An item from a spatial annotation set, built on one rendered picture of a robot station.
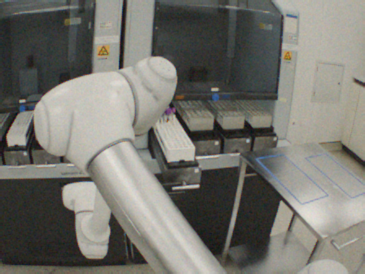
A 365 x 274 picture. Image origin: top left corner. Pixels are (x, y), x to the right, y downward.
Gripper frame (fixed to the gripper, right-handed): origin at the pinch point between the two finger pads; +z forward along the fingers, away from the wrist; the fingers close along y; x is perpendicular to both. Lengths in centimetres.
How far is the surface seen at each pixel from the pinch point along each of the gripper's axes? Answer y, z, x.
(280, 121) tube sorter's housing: 35, 63, -9
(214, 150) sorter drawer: 26.5, 24.2, -1.2
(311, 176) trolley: -14, 51, -7
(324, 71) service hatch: 146, 186, -15
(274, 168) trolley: -3.7, 38.1, -7.3
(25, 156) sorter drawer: 27, -61, -4
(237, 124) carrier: 34, 37, -10
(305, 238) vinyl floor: 27, 103, 75
